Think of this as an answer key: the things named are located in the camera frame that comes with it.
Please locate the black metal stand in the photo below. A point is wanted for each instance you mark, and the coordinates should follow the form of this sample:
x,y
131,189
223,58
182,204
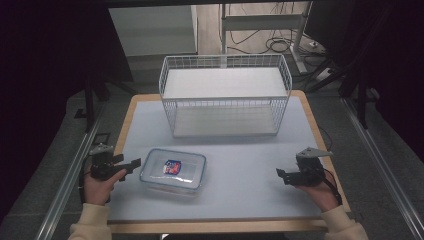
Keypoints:
x,y
361,96
91,100

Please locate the clear plastic lidded container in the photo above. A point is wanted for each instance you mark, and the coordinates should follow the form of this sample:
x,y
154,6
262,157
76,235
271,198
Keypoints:
x,y
173,171

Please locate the person's right hand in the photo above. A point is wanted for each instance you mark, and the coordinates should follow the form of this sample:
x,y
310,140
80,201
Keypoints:
x,y
320,196

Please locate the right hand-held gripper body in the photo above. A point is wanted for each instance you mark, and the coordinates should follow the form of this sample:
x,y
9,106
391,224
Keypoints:
x,y
310,170

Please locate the aluminium rail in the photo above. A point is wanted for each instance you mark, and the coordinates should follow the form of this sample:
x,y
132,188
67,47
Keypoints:
x,y
66,183
383,166

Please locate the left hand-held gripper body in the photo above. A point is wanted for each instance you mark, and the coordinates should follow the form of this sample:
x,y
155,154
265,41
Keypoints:
x,y
101,166

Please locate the person's left hand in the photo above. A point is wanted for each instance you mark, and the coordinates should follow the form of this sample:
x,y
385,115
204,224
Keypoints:
x,y
98,190

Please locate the white cabinet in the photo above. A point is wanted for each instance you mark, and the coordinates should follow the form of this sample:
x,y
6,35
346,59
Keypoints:
x,y
153,30

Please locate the grey metal desk frame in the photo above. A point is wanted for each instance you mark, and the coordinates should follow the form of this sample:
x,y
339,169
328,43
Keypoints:
x,y
263,21

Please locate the blue red snack packet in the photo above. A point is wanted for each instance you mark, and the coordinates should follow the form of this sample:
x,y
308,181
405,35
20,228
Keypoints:
x,y
172,167

